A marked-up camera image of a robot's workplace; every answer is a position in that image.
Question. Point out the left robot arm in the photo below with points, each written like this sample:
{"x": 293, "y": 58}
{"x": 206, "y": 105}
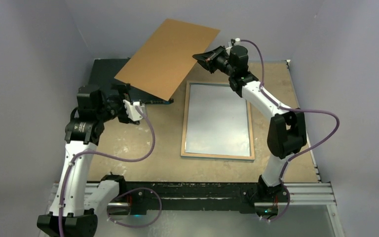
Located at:
{"x": 72, "y": 214}

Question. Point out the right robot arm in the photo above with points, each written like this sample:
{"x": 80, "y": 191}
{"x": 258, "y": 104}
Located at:
{"x": 286, "y": 132}

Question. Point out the brown backing board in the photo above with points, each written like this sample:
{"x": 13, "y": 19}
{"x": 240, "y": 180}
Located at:
{"x": 165, "y": 59}

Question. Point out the hot air balloon photo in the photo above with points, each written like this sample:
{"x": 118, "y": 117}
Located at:
{"x": 217, "y": 121}

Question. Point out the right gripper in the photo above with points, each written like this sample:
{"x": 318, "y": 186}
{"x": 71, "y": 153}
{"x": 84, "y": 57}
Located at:
{"x": 208, "y": 59}

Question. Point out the black aluminium mounting rail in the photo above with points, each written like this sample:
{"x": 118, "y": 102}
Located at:
{"x": 139, "y": 197}

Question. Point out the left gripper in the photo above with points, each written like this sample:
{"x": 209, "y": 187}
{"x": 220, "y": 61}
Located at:
{"x": 123, "y": 90}

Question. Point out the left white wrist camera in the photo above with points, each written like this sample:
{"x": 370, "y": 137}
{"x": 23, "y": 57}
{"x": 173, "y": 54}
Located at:
{"x": 135, "y": 111}

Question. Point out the dark blue flat box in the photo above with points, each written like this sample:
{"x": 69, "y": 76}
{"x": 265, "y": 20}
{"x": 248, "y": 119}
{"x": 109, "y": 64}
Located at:
{"x": 103, "y": 73}

